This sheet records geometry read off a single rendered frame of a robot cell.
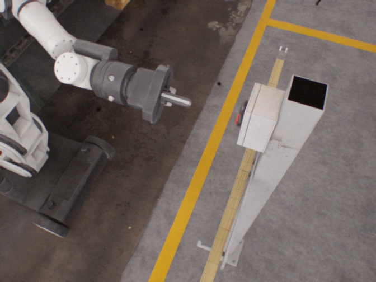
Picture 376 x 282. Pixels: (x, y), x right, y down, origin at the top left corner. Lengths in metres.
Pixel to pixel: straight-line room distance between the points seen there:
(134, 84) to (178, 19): 2.22
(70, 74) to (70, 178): 1.13
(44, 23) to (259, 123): 0.53
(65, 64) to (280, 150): 0.47
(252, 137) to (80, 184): 1.27
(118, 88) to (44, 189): 1.25
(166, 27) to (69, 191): 1.67
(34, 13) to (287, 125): 0.60
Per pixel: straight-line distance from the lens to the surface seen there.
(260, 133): 0.54
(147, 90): 0.60
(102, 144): 1.77
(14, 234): 1.98
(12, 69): 2.10
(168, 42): 2.56
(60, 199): 1.67
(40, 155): 1.67
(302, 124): 0.50
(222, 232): 0.67
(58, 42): 0.72
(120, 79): 0.61
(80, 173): 1.71
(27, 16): 0.79
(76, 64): 0.64
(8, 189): 1.29
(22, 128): 1.34
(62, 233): 1.69
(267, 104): 0.52
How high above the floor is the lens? 1.65
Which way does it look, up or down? 59 degrees down
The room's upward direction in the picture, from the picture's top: 2 degrees counter-clockwise
